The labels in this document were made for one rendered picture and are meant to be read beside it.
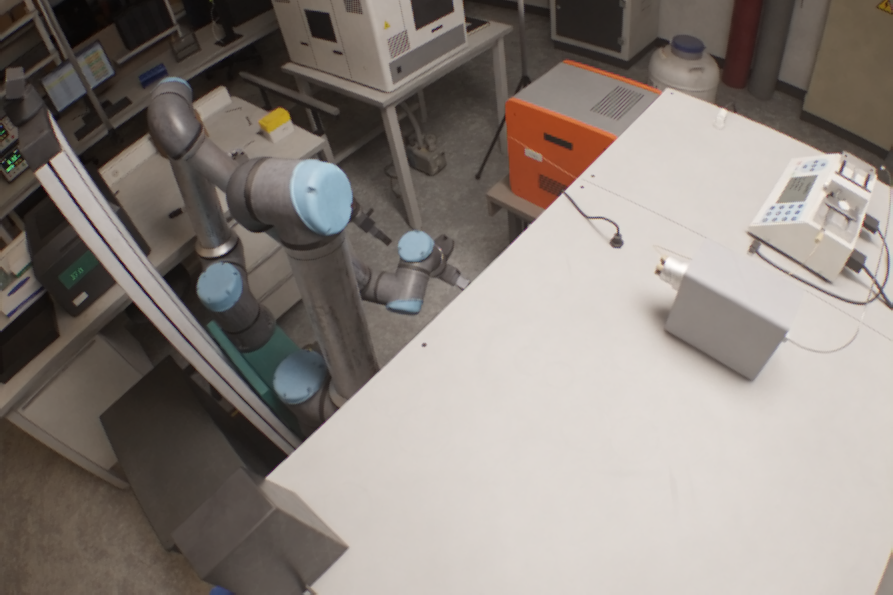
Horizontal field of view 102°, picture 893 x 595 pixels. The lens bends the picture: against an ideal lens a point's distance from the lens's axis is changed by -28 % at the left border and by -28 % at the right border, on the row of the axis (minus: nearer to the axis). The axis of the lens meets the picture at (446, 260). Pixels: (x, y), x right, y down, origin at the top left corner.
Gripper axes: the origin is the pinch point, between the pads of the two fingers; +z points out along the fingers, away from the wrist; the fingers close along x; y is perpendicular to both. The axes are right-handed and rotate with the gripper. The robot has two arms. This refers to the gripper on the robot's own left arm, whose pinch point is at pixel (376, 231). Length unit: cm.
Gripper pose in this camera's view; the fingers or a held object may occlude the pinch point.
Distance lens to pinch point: 181.9
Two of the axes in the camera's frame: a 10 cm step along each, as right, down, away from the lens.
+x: -5.8, -4.7, 6.7
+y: 6.4, -7.7, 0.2
